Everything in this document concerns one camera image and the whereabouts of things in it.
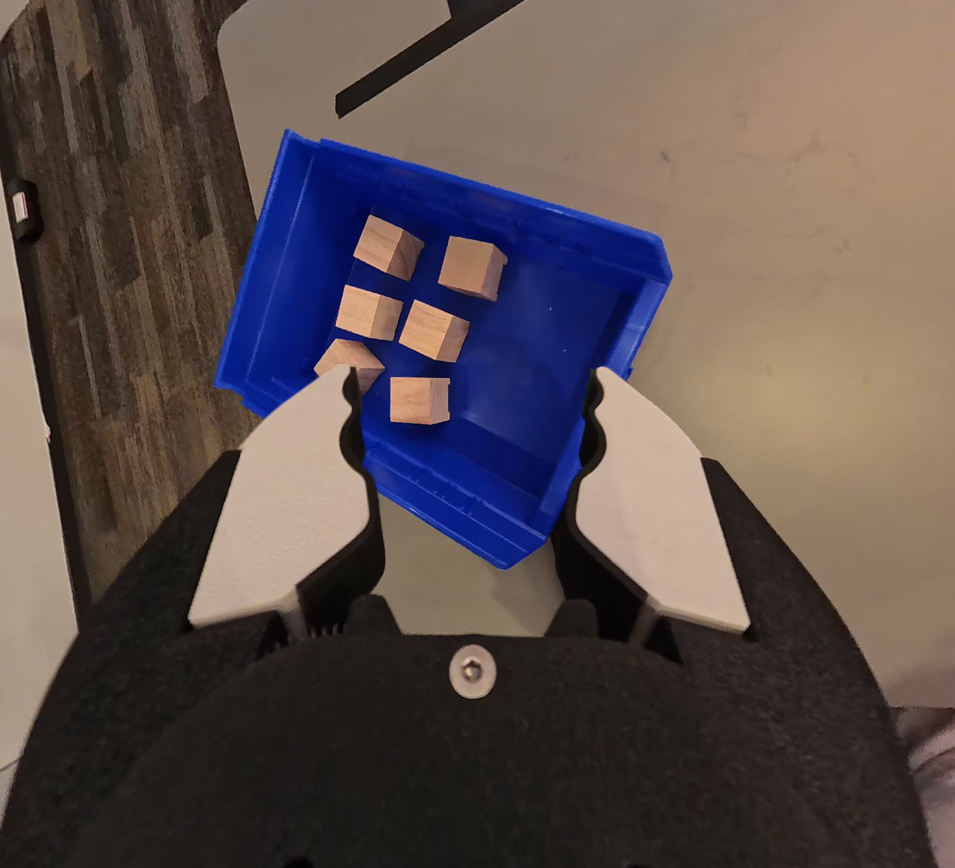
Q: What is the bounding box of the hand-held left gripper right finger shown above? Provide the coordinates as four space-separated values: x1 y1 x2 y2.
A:
552 367 751 647

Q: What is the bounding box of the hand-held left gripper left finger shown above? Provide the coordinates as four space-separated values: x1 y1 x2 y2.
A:
187 367 387 644

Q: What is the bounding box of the blue plastic bin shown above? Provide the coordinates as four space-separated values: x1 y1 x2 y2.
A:
212 128 674 572

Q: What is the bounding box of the cluster of wooden cubes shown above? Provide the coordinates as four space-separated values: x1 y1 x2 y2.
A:
313 213 510 429

